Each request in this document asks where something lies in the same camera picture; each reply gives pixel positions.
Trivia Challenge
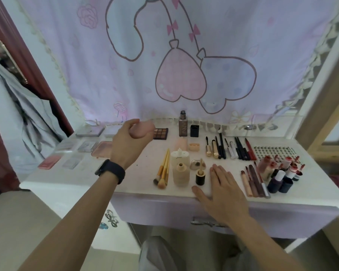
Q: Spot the beige cap lip wand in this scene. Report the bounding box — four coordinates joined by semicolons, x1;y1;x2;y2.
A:
245;166;259;198

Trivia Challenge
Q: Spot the silver drawer handle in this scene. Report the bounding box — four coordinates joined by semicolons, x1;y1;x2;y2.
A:
191;216;228;228

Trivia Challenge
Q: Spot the white dressing table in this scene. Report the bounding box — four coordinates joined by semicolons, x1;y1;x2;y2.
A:
19;0;339;254

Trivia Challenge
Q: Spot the navy cosmetic tube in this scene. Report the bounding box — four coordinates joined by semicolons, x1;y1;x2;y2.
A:
267;169;294;194

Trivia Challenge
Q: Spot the person's left hand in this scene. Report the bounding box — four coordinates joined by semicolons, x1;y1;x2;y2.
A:
110;118;156;170

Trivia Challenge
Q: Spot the small pale tube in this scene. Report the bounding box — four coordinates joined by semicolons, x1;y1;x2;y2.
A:
285;165;299;180

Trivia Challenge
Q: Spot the person's right forearm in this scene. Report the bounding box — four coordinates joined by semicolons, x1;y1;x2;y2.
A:
227;216;308;271

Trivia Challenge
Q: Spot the clear square palette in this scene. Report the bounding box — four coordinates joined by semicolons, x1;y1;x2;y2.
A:
62;154;84;170

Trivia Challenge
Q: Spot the silver square palette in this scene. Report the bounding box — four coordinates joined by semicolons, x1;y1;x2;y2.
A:
78;140;98;153

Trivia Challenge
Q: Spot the brown blush palette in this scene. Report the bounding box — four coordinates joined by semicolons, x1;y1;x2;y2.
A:
91;141;113;159

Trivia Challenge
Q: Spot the long black makeup pencil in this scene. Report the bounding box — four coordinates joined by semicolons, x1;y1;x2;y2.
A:
219;132;226;159

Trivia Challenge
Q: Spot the black cap beige wand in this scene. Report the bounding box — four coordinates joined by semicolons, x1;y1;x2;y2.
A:
195;158;206;186

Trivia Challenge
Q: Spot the dark red wooden door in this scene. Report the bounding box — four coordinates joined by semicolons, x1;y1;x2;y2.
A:
0;0;74;192

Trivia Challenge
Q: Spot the person's right hand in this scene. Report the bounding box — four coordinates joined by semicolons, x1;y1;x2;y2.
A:
191;163;250;228

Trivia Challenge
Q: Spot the black smartwatch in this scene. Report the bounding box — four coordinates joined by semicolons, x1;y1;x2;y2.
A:
95;159;126;185

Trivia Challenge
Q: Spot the dark pencil pink tip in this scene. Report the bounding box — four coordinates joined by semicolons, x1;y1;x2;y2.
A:
237;137;251;161

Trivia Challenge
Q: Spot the clear dome bottle cap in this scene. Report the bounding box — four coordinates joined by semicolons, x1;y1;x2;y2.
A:
189;159;207;171

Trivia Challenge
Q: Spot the pink blush compact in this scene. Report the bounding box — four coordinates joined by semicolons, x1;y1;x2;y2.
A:
38;154;63;170

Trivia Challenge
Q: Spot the small grey square palette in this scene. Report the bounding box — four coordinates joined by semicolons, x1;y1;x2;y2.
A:
103;125;122;138

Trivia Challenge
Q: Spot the purple drawer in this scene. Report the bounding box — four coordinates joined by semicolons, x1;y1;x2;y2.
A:
111;192;339;240

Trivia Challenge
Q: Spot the beige tube black cap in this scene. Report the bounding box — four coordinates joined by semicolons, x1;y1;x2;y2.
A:
262;162;283;184

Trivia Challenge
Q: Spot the pink cartoon cloth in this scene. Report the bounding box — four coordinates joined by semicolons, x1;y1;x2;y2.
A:
15;0;339;127

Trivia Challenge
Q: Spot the short black makeup pencil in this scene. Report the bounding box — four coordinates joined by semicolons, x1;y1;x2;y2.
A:
234;137;243;161

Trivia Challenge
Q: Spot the false eyelash tray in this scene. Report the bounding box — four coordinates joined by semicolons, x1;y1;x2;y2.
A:
253;146;300;161

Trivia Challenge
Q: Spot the person's left forearm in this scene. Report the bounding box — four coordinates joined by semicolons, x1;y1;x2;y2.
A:
18;177;119;271

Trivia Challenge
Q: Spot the white hanging garment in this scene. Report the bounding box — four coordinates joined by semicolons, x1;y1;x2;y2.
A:
0;53;68;178

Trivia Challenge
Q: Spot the red makeup pencil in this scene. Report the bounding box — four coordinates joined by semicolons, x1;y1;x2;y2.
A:
245;138;257;161

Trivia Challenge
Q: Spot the pink rounded compact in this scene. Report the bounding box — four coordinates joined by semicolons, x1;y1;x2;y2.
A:
129;120;156;140

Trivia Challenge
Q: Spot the gold door handle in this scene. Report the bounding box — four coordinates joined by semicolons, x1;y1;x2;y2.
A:
0;37;28;84

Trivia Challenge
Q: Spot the dark square foundation bottle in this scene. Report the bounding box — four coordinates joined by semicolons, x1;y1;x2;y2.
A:
178;110;189;137

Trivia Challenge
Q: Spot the white round pump bottle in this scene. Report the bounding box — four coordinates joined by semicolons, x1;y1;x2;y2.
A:
170;148;190;167

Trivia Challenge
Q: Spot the pink concealer tube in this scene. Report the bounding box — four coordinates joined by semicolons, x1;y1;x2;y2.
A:
240;171;253;198

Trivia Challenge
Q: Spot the wooden bed frame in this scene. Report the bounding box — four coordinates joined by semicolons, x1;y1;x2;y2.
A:
295;64;339;271

